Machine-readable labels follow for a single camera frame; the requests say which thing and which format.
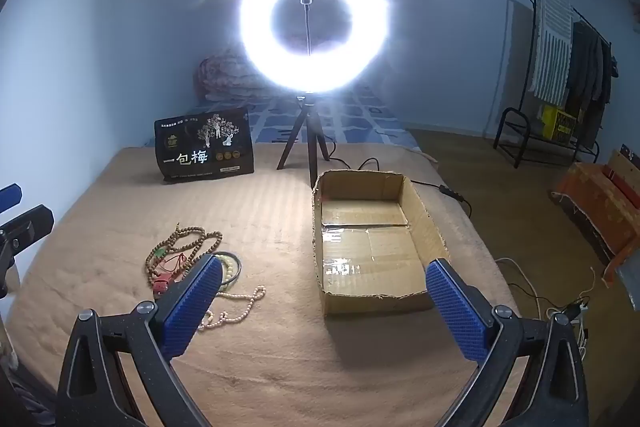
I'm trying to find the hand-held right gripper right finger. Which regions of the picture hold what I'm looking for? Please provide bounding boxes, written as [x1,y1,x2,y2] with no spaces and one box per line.
[426,258,590,427]

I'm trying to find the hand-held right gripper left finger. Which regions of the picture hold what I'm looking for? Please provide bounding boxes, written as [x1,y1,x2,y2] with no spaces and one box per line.
[56,253,224,427]

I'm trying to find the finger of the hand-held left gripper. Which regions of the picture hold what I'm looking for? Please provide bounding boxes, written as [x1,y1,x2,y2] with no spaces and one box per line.
[0,204,55,299]
[0,184,23,212]

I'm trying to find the red strap wristwatch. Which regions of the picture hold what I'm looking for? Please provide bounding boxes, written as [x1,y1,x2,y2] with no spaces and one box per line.
[152,274,176,297]

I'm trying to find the white pearl necklace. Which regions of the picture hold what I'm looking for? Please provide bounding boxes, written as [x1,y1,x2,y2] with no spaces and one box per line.
[197,285,267,333]

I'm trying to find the thin blue bangle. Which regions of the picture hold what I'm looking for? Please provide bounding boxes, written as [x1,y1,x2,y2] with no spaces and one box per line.
[215,251,243,290]

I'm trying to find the brown wooden bead necklace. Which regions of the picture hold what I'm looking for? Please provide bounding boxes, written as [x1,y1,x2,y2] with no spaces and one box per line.
[145,223,224,290]

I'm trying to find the cardboard box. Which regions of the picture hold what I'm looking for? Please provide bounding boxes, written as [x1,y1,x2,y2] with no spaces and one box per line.
[312,170,451,318]

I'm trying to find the black snack bag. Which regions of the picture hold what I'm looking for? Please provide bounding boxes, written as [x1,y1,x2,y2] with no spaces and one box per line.
[154,108,256,184]

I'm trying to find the orange cushioned stool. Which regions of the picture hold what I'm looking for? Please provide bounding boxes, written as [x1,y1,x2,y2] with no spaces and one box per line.
[550,162,640,288]

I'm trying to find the black metal clothes rack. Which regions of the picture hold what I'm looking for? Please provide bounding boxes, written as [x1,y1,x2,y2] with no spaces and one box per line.
[494,0,618,168]

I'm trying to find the yellow box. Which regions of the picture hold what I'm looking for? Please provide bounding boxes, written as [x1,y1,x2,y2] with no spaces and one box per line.
[540,104,578,142]

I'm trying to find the blue patterned bedsheet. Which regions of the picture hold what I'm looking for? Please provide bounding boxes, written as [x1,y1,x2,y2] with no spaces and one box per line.
[145,84,416,148]

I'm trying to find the black tripod stand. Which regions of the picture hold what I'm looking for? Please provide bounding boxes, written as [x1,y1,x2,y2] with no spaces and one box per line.
[276,93,331,188]

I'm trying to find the folded floral quilt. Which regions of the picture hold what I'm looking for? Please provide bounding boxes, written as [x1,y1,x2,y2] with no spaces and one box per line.
[195,49,281,102]

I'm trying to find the dark hanging clothes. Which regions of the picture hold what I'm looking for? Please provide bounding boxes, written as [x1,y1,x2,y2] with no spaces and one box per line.
[565,21,618,148]

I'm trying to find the striped towel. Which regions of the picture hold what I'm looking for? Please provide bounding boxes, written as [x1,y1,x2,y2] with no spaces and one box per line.
[531,0,576,105]

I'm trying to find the black cable with controller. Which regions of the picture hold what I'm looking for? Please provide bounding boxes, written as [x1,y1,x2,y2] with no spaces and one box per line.
[327,157,473,215]

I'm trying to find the bundle of white cables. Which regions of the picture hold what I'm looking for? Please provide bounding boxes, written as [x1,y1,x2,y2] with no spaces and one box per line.
[495,257,598,358]

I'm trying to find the bright ring light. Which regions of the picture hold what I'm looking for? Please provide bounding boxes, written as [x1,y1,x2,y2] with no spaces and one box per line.
[240,0,391,95]

